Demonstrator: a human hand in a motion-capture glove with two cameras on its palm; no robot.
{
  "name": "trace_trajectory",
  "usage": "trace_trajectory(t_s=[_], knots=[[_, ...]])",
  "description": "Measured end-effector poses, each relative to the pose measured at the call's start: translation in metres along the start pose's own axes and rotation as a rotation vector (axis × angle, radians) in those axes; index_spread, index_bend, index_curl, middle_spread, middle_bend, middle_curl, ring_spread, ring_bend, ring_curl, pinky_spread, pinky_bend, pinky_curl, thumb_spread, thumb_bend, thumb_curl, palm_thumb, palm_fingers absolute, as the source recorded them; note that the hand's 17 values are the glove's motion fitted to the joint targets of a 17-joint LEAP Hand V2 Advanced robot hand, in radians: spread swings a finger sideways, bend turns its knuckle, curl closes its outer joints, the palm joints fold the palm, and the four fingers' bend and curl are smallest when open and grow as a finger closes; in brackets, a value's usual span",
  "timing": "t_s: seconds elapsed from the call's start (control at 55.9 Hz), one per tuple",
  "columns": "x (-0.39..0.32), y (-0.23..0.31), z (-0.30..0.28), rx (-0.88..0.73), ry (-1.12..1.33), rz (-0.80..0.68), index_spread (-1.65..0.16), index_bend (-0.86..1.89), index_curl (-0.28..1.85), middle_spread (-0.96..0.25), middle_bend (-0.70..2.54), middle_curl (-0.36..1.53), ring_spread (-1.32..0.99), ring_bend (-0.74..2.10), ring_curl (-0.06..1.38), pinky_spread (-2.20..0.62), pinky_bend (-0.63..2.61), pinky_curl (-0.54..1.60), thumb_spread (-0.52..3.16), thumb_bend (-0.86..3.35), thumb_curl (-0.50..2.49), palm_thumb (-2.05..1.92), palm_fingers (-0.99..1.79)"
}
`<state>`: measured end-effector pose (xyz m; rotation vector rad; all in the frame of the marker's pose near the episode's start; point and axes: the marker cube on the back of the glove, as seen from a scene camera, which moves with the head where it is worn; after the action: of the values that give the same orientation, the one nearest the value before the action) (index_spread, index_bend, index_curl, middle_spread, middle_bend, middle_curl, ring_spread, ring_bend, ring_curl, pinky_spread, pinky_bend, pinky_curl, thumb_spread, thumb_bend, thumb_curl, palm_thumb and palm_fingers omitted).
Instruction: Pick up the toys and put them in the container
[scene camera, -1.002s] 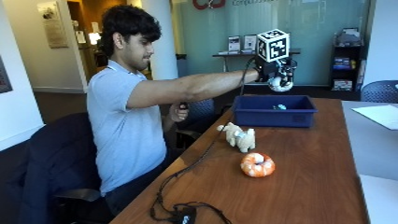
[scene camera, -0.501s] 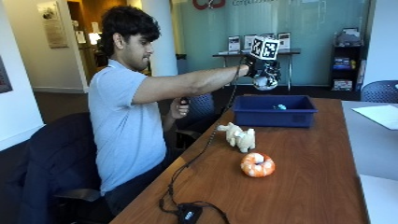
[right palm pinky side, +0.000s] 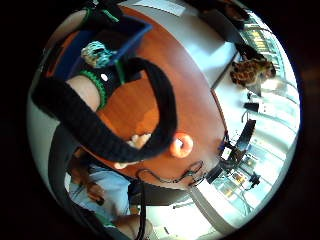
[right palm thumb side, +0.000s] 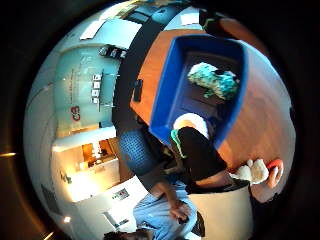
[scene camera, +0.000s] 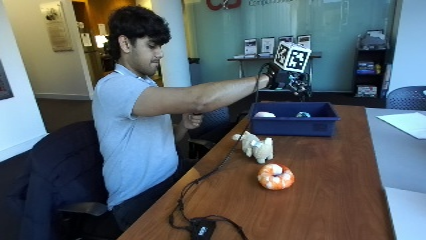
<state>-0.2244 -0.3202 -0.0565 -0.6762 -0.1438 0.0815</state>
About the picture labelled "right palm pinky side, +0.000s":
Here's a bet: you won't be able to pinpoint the blue box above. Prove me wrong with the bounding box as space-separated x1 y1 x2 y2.
49 14 154 81

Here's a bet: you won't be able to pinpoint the the person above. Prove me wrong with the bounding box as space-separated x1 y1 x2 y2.
64 146 156 240

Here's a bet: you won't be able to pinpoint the teal white crocheted toy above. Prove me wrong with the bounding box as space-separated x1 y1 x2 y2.
80 40 118 69

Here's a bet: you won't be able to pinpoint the black small device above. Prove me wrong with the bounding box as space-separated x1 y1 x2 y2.
243 101 261 113

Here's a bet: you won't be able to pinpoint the brown spotted soft toy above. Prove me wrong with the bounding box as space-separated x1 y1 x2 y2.
229 57 278 88

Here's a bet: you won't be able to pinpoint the orange ring donut toy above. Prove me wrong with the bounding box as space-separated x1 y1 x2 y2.
168 132 195 159

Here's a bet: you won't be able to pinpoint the black cable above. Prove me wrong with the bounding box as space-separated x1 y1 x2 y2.
135 160 207 188

